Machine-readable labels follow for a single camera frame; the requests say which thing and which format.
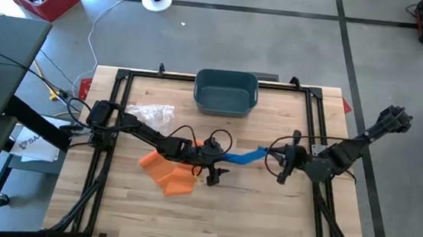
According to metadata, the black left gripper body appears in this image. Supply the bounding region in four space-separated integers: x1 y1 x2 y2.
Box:
190 134 233 188

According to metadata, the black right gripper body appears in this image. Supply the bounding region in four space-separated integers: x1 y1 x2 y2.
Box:
276 128 313 187

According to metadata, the blue elastic bandage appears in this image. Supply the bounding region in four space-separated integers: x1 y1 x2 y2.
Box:
222 143 270 169

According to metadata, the orange elastic bandage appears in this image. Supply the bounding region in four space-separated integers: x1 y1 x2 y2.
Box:
135 135 205 200

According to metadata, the silver metal plate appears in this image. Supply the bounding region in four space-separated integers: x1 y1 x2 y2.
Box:
311 143 327 157

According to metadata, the teal plastic bin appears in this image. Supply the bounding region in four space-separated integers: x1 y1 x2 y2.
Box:
191 67 262 120

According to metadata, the clear plastic bag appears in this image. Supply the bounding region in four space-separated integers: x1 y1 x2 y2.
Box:
123 101 177 138

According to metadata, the white printed paper sheet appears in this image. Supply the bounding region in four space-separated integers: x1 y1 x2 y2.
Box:
8 112 67 166

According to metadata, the black desk leg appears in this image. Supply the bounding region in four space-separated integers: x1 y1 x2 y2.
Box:
0 94 76 154

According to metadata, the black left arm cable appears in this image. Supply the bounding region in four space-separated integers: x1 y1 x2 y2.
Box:
164 123 235 160

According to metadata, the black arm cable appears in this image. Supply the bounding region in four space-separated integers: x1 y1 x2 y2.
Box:
164 123 235 160
262 128 357 185

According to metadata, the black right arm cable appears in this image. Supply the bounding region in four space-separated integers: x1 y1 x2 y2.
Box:
262 128 357 185

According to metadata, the red corner bracket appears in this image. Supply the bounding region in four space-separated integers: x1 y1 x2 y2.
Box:
77 77 93 102
340 97 353 115

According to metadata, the black aluminium frame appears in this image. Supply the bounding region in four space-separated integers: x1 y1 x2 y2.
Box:
45 54 382 237

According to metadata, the black thin desk cable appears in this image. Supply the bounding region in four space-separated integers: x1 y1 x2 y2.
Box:
0 44 89 106

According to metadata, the white power cable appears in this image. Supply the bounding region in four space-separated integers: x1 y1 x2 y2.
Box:
72 0 145 92

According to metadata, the yellow cable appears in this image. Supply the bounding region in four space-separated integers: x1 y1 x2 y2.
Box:
27 60 86 120

